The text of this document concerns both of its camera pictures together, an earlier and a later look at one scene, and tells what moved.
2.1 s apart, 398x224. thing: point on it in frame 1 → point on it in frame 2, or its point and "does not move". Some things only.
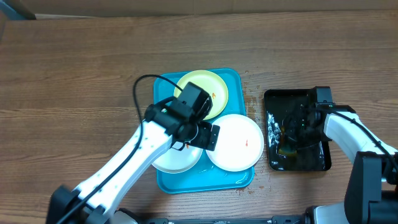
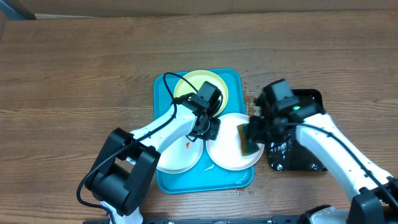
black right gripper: x=295 y=133 → x=257 y=135
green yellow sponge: x=285 y=149 → x=247 y=146
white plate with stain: x=174 y=161 does not move
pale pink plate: x=239 y=143 does not move
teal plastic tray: x=207 y=177 does not move
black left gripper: x=209 y=136 → x=213 y=134
